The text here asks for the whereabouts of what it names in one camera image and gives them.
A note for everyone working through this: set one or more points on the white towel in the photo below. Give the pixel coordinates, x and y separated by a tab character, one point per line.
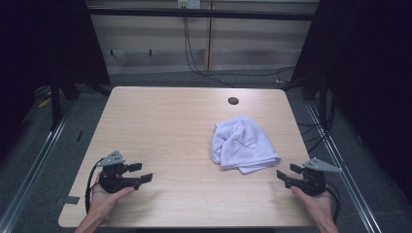
243	142

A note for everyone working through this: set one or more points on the white wall socket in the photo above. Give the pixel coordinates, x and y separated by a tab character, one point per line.
189	4

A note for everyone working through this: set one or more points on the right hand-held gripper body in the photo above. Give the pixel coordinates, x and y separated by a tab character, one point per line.
312	183

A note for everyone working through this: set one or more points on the black curtain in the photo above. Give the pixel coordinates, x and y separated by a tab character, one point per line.
39	48
372	81

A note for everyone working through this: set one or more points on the person's right hand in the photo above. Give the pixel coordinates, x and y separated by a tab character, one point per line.
319	207

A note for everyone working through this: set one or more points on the yellow floor object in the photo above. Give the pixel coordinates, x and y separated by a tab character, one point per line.
44	103

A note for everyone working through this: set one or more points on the black metal stand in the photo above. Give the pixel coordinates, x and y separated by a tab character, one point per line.
55	103

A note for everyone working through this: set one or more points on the grey floor tape piece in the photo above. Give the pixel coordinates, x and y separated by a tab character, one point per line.
69	200

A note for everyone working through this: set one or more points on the person's left hand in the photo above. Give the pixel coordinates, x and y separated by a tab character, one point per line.
103	204

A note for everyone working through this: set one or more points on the black horizontal bar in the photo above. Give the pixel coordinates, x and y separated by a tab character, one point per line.
194	14

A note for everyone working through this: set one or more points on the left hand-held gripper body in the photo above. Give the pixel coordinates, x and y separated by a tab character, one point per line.
111	181

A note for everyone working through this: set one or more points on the aluminium floor rail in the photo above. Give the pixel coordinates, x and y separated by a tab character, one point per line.
343	168
35	165

